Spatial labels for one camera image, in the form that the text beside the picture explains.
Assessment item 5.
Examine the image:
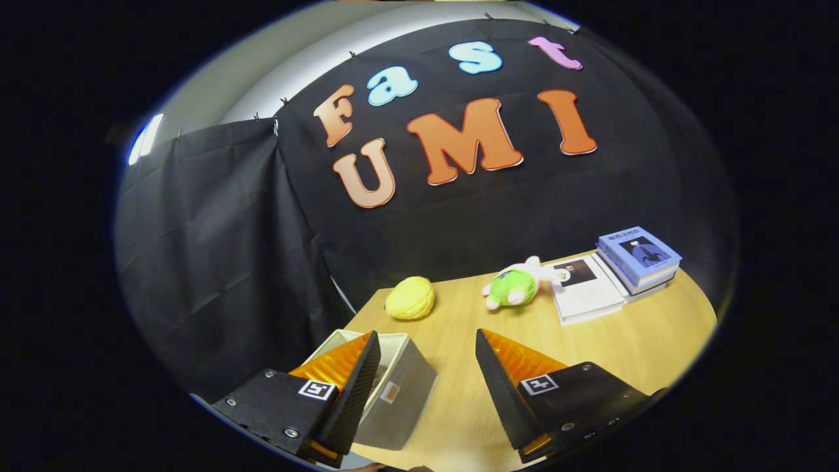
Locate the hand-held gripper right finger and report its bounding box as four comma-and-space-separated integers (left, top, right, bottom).
475, 328, 666, 464

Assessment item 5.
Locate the yellow plush toy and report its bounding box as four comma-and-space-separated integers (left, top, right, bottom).
385, 276, 436, 321

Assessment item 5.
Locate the blue cover book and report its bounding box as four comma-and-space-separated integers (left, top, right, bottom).
596, 226, 682, 287

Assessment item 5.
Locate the ceiling light panel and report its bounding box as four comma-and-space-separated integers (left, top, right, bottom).
128, 113, 165, 166

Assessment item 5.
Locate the grey fabric storage box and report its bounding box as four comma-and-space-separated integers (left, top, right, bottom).
303, 329, 438, 452

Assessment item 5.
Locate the white book with dark photo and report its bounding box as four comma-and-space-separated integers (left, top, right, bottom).
549, 252, 627, 326

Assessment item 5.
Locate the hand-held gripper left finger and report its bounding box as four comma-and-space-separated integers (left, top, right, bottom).
211, 330, 382, 467

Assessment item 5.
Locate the green and pink plush toy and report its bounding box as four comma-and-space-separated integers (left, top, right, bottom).
482, 256, 570, 311

